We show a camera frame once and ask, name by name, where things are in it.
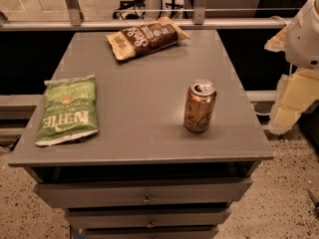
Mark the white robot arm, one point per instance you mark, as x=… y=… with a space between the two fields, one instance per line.
x=302 y=39

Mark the metal window rail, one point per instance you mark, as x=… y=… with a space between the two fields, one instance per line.
x=274 y=22

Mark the brown chip bag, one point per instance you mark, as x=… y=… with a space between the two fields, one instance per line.
x=144 y=39

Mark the middle grey drawer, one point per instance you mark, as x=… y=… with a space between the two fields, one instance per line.
x=148 y=218

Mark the top grey drawer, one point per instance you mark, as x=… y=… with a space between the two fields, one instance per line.
x=133 y=193

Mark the green kettle chip bag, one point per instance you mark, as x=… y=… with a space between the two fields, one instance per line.
x=69 y=111

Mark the black office chair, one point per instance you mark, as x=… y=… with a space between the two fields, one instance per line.
x=128 y=10

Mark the grey drawer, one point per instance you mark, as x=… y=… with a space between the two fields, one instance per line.
x=133 y=193
x=196 y=232
x=148 y=218

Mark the bottom grey drawer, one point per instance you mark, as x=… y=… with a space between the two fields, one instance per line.
x=196 y=232

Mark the orange soda can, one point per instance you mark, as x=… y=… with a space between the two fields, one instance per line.
x=199 y=105

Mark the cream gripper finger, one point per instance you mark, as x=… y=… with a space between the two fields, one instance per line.
x=278 y=42
x=294 y=95

